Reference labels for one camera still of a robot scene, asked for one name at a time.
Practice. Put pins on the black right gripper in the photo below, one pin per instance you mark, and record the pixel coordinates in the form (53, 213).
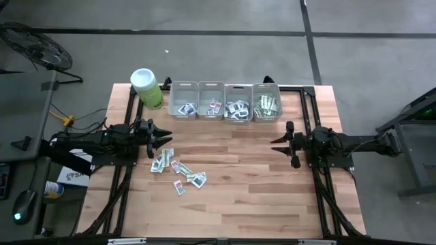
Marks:
(299, 144)

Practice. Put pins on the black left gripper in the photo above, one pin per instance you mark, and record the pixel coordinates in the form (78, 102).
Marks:
(141, 141)

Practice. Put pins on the green striped bandage wrapper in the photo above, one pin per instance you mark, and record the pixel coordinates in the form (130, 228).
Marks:
(275, 111)
(273, 102)
(263, 102)
(185, 169)
(269, 101)
(166, 157)
(267, 111)
(257, 110)
(190, 177)

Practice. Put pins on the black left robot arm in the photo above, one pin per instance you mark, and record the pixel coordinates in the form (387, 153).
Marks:
(88, 141)

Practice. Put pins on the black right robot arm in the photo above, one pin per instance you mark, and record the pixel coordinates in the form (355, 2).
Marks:
(357, 143)

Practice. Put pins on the green wipes canister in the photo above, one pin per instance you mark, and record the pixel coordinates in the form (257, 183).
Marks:
(150, 93)

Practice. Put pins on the light grey plastic bin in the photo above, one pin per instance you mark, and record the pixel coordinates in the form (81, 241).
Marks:
(267, 90)
(207, 92)
(184, 93)
(238, 92)

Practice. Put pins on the yellow power plug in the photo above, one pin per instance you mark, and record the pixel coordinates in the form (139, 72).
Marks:
(69, 120)

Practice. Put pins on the white printed cardboard box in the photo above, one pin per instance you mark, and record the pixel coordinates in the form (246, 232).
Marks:
(73, 177)

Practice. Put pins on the white yellow can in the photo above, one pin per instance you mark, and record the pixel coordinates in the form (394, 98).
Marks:
(54, 190)

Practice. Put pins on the grey side desk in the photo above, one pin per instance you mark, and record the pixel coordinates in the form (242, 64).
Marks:
(24, 109)

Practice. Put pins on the black metal cart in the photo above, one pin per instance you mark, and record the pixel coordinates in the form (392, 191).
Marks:
(427, 109)

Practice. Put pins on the black floor fan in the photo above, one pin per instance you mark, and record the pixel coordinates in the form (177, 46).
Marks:
(37, 47)

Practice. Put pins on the black computer mouse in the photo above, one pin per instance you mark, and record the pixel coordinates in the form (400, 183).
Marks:
(24, 206)

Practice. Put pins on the black keyboard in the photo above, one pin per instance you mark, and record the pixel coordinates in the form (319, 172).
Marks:
(4, 183)

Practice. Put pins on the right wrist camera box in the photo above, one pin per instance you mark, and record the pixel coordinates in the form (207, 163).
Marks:
(289, 127)

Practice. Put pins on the silver metal bracket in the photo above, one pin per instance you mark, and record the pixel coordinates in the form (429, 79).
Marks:
(316, 242)
(126, 241)

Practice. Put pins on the black desk bracket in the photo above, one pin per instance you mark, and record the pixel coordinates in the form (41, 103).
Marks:
(22, 143)

